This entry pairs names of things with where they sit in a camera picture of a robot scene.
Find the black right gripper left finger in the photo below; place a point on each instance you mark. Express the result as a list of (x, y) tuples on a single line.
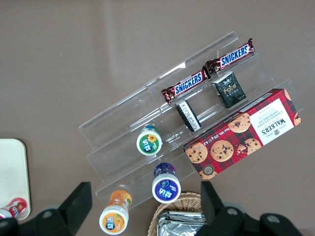
[(77, 204)]

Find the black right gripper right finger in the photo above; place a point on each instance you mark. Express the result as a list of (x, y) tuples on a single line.
[(209, 201)]

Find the light tan wicker basket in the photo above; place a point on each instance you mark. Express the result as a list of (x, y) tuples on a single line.
[(182, 202)]

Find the white rectangular plastic tray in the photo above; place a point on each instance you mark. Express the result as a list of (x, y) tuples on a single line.
[(12, 172)]

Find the silver foil packet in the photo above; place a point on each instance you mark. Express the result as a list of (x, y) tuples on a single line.
[(179, 225)]

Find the orange gum bottle white lid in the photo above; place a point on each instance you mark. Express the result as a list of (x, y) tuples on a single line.
[(114, 220)]

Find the purple gum bottle white lid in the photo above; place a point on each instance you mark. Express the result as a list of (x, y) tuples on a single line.
[(166, 188)]

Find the red tartan Walkers cookie box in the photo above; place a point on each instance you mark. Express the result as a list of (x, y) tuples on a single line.
[(221, 147)]

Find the red and white bottle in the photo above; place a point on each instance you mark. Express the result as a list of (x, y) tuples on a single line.
[(14, 207)]

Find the green gum bottle white lid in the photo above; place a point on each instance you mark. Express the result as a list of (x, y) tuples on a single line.
[(149, 143)]

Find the black packet with white label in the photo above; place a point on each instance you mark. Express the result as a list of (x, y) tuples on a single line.
[(189, 115)]

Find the clear acrylic tiered display stand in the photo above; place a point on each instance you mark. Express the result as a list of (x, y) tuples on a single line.
[(118, 118)]

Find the black tissue pack gold print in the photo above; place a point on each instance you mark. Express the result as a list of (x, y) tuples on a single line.
[(230, 91)]

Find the Snickers chocolate bar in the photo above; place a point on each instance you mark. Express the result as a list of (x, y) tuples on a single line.
[(188, 84), (233, 56)]

